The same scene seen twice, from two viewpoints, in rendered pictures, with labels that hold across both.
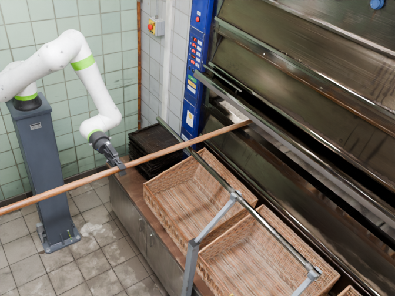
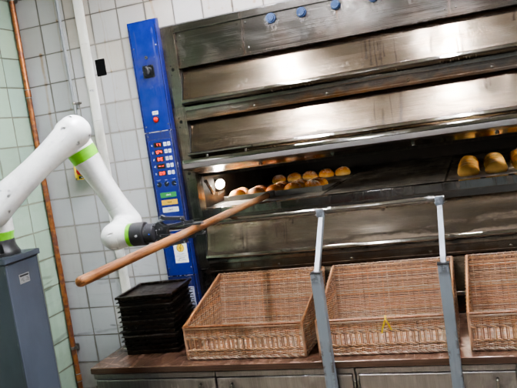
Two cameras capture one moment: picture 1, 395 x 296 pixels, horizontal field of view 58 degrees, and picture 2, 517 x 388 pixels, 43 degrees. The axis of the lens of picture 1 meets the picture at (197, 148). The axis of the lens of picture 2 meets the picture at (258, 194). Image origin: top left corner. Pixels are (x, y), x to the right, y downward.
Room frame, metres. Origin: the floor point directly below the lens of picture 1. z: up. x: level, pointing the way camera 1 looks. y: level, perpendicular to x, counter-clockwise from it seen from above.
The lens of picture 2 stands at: (-1.03, 1.41, 1.52)
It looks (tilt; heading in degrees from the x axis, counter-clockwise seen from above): 5 degrees down; 329
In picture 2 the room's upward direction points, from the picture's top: 8 degrees counter-clockwise
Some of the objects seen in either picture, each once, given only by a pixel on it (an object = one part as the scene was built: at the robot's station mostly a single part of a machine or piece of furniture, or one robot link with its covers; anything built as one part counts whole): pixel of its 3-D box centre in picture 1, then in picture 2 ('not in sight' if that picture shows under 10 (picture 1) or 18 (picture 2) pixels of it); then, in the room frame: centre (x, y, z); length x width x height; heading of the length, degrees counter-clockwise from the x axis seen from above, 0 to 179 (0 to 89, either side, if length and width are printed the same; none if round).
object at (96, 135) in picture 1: (100, 141); (141, 233); (1.41, 0.50, 1.20); 0.12 x 0.06 x 0.09; 131
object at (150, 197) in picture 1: (197, 199); (258, 311); (1.54, -0.04, 0.72); 0.56 x 0.49 x 0.28; 39
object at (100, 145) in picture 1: (106, 149); (158, 232); (1.35, 0.45, 1.20); 0.09 x 0.07 x 0.08; 41
